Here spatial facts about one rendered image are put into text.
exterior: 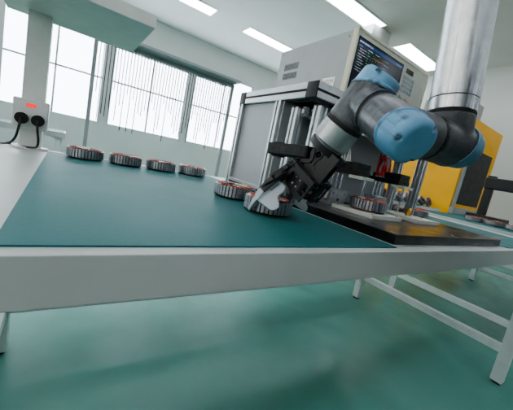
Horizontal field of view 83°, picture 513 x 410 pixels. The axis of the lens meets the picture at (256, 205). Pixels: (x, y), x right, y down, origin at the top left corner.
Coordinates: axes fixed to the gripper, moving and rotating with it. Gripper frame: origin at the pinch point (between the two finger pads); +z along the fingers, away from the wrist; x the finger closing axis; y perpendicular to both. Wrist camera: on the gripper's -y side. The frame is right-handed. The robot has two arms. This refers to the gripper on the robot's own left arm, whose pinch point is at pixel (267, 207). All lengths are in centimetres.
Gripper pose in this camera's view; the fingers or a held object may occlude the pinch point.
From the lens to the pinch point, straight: 68.0
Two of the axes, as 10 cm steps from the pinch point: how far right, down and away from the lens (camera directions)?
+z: -5.3, 7.1, 4.6
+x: 6.8, 0.3, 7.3
